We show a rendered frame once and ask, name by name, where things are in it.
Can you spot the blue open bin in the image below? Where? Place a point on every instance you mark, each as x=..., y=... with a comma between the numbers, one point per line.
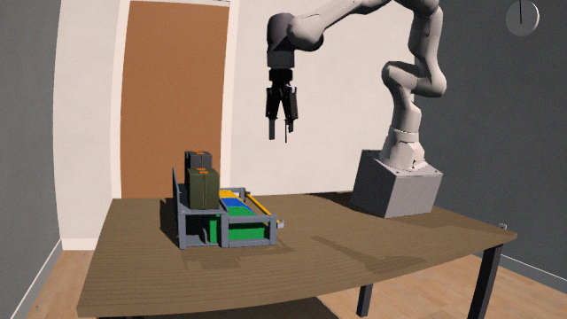
x=228, y=202

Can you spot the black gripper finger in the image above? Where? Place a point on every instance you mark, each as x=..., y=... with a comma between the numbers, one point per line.
x=290, y=111
x=273, y=107

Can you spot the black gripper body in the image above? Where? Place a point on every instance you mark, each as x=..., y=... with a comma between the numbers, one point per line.
x=280, y=78

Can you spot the orange-yellow long bar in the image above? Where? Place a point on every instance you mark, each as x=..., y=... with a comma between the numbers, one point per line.
x=257, y=204

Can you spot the grey metal bin shelf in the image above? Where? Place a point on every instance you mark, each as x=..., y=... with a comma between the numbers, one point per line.
x=195, y=232

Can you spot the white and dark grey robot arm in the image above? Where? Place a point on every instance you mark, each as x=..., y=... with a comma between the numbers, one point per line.
x=287, y=33

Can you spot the yellow bin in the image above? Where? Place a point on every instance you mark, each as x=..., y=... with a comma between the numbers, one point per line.
x=228, y=194

